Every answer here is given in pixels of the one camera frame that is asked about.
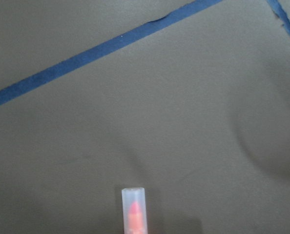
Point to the orange highlighter pen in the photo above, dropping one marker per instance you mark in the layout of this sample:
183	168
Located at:
134	210

